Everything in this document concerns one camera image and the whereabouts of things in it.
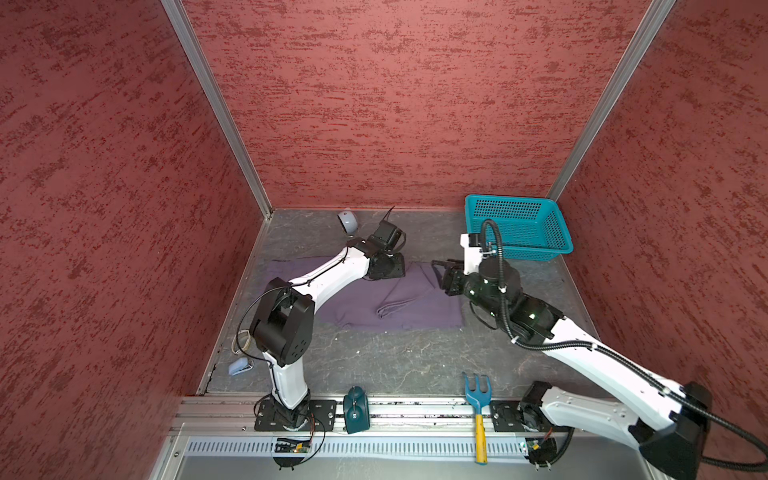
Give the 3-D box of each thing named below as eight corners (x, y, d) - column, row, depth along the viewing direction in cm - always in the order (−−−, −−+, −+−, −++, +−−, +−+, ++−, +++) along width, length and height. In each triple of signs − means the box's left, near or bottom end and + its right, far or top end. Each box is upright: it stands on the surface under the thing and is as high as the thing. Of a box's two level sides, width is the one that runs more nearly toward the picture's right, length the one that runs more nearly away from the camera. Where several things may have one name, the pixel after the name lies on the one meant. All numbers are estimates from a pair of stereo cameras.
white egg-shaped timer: (346, 240, 114) (343, 224, 106) (341, 228, 118) (338, 212, 110) (359, 236, 115) (357, 219, 108) (354, 225, 119) (351, 207, 112)
